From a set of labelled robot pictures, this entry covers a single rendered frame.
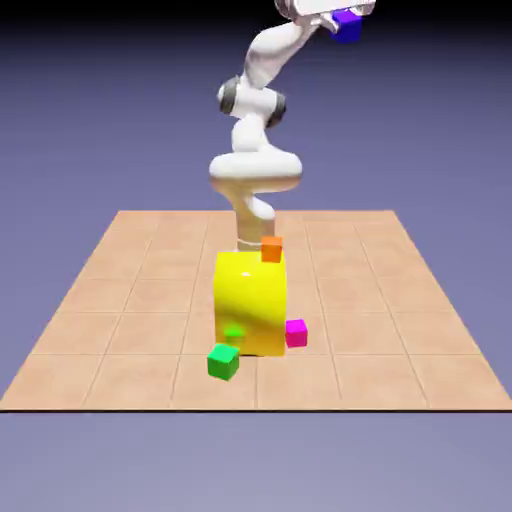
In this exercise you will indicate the small green cube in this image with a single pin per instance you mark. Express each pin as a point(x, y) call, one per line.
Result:
point(223, 362)

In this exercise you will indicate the small blue cube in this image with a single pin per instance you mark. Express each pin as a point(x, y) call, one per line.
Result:
point(347, 26)

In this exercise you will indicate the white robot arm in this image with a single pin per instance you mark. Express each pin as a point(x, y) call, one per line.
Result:
point(256, 100)

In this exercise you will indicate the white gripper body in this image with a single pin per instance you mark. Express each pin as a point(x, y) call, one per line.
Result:
point(332, 4)

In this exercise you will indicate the small orange cube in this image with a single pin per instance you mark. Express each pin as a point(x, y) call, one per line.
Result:
point(272, 249)

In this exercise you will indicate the small magenta cube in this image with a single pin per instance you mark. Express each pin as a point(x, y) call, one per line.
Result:
point(296, 332)

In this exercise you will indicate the large yellow box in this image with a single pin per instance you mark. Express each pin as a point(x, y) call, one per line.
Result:
point(250, 304)

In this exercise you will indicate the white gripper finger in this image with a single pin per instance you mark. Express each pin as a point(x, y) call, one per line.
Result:
point(358, 11)
point(327, 20)

